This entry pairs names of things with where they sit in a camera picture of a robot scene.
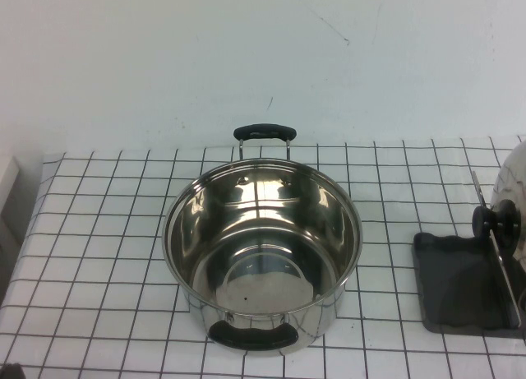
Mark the stainless steel pot lid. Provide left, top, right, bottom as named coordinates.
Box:
left=472, top=142, right=526, bottom=273

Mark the dark grey rack tray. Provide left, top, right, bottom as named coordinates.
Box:
left=413, top=230, right=526, bottom=338

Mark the steel rack upright bar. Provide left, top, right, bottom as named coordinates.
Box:
left=471, top=171, right=521, bottom=329

